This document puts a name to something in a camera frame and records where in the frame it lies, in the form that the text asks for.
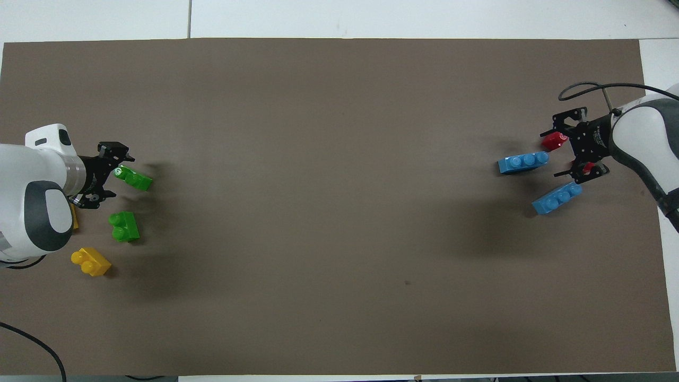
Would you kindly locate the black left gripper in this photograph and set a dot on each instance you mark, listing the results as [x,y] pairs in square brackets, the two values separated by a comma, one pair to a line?
[95,175]

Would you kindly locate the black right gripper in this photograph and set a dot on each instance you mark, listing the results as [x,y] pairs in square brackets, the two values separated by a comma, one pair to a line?
[591,140]

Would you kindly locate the green two-stud toy brick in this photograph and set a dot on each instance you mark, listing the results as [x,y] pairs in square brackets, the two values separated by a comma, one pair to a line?
[139,181]
[126,228]

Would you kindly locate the blue three-stud toy brick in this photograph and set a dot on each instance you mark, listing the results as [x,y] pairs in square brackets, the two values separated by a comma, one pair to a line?
[522,162]
[554,200]

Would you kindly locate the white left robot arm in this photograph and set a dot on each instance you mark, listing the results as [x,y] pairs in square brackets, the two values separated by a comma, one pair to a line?
[21,175]

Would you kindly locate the red one-stud toy brick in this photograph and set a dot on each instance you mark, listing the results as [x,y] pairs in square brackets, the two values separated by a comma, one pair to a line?
[553,141]
[587,168]

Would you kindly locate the yellow two-stud toy brick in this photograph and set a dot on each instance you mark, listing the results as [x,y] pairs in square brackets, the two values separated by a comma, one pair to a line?
[75,218]
[93,262]

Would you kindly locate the brown table mat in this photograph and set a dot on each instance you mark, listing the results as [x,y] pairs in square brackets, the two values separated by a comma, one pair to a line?
[339,265]

